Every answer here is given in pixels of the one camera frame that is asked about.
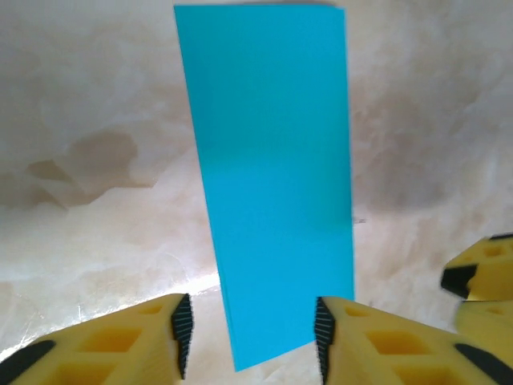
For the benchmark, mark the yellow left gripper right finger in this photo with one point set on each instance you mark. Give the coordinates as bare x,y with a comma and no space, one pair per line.
401,349

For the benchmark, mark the blue paper sheet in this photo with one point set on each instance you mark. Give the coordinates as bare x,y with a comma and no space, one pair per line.
272,160

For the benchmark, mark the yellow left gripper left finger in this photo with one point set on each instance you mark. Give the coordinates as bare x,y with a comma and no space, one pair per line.
120,345

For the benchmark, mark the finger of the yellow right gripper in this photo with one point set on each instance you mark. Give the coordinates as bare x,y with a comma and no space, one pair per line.
489,272
489,321

